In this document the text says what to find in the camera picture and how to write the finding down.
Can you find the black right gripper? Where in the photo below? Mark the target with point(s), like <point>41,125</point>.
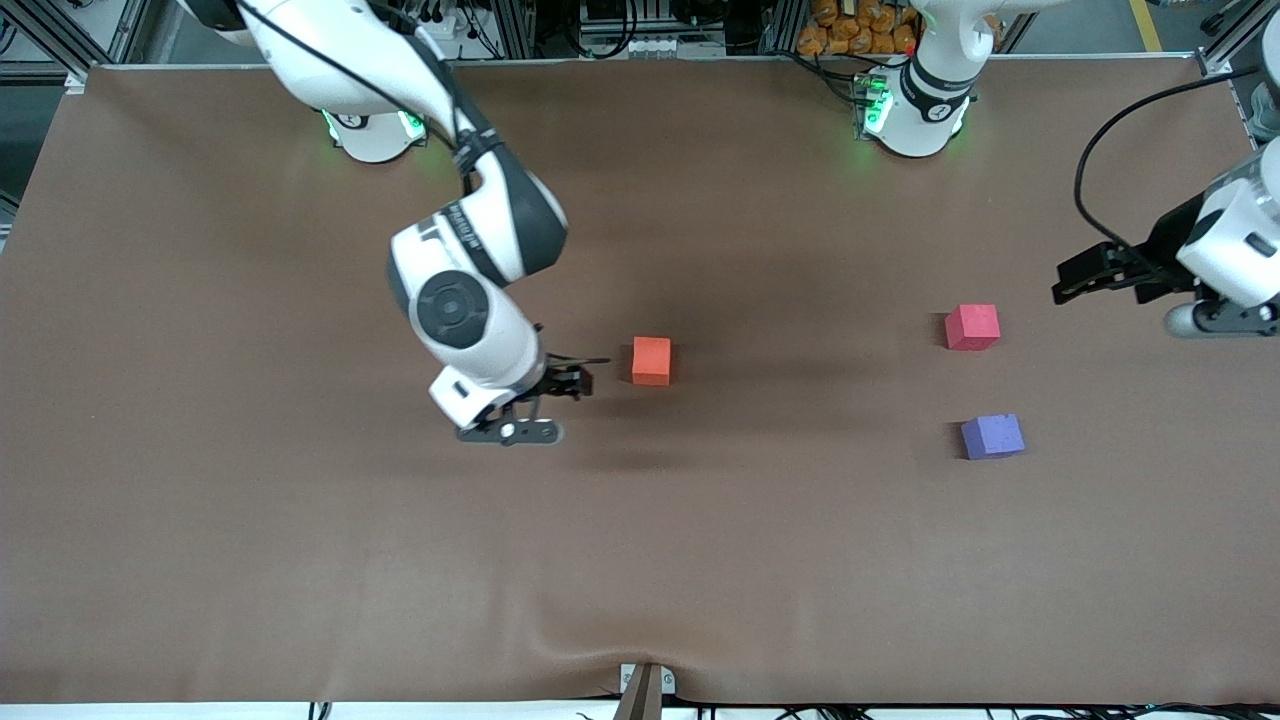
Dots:
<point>556,381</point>

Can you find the red foam block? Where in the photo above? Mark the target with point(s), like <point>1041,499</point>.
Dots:
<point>971,326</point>

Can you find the white power strip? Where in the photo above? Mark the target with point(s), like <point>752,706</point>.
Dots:
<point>445,25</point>

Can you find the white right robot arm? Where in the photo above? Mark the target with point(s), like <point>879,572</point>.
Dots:
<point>460,310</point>

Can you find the large table cover sheet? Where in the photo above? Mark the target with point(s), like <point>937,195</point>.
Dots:
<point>600,550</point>

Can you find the bag of orange items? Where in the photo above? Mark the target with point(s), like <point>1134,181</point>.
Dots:
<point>850,25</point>

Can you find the purple foam block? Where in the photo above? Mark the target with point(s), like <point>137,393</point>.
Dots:
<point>992,436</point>

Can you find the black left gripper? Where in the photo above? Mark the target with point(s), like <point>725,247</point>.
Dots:
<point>1162,244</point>

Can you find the aluminium frame profile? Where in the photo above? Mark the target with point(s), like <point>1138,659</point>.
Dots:
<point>55,40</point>
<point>1230,50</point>

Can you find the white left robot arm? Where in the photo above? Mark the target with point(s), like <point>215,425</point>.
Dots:
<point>925,110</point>

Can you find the metal bracket at table edge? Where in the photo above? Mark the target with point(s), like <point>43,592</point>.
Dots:
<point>646,690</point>

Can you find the orange foam block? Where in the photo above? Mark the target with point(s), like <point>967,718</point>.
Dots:
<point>651,360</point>

